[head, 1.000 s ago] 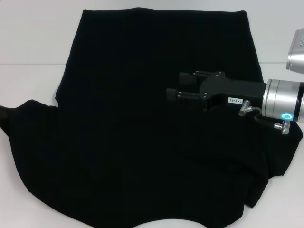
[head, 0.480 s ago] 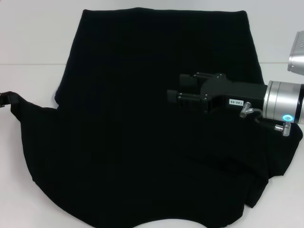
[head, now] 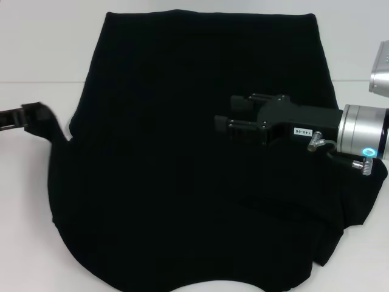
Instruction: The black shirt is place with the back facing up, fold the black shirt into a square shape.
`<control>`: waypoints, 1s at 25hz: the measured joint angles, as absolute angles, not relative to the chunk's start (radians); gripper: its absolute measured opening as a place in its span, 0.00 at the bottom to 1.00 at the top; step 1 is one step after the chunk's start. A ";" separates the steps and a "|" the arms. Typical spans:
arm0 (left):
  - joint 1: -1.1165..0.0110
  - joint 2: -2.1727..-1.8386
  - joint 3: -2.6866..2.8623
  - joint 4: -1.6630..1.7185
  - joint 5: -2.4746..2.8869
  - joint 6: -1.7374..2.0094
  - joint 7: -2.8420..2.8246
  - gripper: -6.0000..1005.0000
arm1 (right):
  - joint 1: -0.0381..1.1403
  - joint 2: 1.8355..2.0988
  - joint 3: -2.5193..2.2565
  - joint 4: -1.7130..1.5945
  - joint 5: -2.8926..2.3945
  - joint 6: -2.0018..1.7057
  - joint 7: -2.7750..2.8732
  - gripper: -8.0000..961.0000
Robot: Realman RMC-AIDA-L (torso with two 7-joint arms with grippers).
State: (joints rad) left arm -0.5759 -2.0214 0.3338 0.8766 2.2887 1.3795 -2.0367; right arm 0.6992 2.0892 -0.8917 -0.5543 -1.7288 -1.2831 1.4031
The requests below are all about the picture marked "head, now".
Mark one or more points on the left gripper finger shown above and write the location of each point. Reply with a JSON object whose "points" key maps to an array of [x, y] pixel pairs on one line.
{"points": [[30, 114]]}

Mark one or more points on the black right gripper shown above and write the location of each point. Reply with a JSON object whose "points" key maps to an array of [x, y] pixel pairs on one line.
{"points": [[304, 121]]}

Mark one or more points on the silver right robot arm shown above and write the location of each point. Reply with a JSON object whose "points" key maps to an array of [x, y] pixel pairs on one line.
{"points": [[361, 130]]}

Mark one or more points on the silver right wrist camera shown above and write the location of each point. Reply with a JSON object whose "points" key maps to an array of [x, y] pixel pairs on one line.
{"points": [[380, 79]]}

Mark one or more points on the black t-shirt with white print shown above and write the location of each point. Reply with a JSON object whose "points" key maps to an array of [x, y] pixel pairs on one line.
{"points": [[182, 91]]}

